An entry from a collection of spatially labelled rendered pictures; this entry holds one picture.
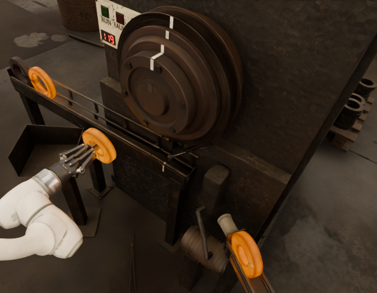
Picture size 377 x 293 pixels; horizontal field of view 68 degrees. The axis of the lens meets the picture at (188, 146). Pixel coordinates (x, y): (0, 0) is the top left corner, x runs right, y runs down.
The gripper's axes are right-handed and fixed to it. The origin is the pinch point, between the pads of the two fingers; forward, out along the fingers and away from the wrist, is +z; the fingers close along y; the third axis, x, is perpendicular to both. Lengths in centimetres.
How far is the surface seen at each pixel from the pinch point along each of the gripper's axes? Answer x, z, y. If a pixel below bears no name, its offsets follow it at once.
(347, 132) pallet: -78, 177, 91
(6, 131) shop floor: -84, 8, -131
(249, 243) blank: -6, 3, 67
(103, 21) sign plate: 30.3, 31.8, -23.2
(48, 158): -24.2, -8.5, -30.2
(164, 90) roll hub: 31.4, 11.0, 24.3
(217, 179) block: -5.2, 17.8, 45.4
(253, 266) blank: -10, -2, 72
